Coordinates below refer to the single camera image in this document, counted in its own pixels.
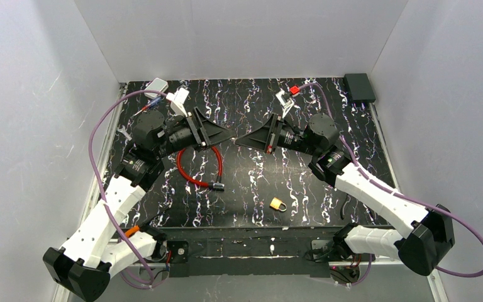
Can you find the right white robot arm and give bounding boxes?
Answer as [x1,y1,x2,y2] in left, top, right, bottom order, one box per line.
[235,114,455,276]

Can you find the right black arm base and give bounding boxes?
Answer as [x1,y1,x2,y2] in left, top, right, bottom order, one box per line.
[305,239,376,264]

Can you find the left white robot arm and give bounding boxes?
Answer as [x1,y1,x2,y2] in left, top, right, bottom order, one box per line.
[43,108,234,301]

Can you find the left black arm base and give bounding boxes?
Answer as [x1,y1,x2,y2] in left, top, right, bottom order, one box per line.
[167,240,189,264]

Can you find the red blue screwdriver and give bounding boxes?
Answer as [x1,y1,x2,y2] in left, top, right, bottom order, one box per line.
[133,98,162,116]

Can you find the white rectangular box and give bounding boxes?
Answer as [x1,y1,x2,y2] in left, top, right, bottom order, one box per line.
[144,77,169,99]

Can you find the silver wrench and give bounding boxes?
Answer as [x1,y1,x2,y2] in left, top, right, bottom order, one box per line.
[117,125,132,141]

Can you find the brass padlock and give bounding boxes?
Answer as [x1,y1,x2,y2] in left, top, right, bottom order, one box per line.
[269,198,287,212]

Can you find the black corner box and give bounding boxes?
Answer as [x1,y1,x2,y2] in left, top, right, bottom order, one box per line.
[343,73,376,104]

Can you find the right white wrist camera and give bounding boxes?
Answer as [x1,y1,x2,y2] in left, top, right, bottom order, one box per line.
[275,86,300,118]

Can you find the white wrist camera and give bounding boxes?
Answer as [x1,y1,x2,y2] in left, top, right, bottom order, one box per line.
[166,87,189,117]
[275,86,300,118]

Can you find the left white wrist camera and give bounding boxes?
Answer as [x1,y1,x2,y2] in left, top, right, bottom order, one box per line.
[166,87,189,117]

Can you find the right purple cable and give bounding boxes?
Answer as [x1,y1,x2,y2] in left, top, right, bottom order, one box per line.
[296,82,483,279]

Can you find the purple cable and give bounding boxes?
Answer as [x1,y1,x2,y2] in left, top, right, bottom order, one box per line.
[88,89,169,291]
[296,82,483,279]

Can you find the red cable lock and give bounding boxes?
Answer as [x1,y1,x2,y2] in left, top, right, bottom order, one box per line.
[176,145,226,193]

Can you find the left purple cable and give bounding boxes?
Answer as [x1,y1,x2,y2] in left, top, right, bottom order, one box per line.
[88,89,169,291]

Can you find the orange cable connector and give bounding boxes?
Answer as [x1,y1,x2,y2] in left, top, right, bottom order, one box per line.
[125,225,140,238]

